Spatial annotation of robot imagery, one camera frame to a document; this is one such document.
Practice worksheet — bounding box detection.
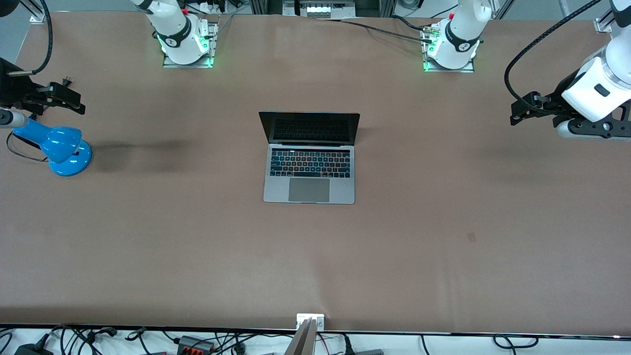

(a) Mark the silver grey laptop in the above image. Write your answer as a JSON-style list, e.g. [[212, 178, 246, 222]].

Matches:
[[258, 111, 361, 205]]

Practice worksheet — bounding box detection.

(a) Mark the blue desk lamp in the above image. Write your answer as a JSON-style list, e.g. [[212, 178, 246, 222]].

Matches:
[[12, 117, 93, 177]]

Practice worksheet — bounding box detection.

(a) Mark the white power strip with switches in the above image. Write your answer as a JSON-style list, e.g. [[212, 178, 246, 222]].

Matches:
[[300, 1, 355, 19]]

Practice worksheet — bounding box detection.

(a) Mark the black power adapter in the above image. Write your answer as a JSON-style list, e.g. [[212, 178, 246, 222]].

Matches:
[[15, 342, 54, 355]]

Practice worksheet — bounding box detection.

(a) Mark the black orange connector block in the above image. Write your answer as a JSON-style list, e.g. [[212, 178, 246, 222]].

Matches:
[[176, 335, 216, 355]]

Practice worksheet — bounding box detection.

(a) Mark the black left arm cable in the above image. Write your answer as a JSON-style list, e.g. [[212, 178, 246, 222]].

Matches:
[[504, 0, 603, 114]]

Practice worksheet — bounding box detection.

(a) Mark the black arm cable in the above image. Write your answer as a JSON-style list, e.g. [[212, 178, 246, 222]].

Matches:
[[7, 0, 54, 76], [504, 0, 603, 114]]

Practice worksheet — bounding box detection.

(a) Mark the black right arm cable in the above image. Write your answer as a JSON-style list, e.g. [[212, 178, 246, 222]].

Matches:
[[7, 0, 54, 76]]

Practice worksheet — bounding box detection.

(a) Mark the thick black table cable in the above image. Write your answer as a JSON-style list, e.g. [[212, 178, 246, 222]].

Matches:
[[392, 14, 434, 33]]

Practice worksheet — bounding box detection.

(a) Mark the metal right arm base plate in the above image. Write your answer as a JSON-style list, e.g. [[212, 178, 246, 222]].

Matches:
[[163, 20, 216, 69]]

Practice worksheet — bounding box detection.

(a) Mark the thin black table cable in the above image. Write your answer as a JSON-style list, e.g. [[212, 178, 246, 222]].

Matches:
[[323, 18, 434, 42]]

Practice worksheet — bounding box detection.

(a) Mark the aluminium profile frame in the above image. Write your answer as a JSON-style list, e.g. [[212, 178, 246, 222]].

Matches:
[[250, 0, 396, 19]]

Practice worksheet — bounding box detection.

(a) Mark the black looped floor cable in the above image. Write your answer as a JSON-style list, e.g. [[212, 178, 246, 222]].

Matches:
[[493, 334, 539, 349]]

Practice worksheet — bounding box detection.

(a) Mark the white mounting bracket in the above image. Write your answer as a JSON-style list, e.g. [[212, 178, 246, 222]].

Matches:
[[296, 314, 325, 330]]

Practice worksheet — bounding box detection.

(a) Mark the grey camera pole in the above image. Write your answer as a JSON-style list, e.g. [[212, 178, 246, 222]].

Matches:
[[283, 318, 316, 355]]

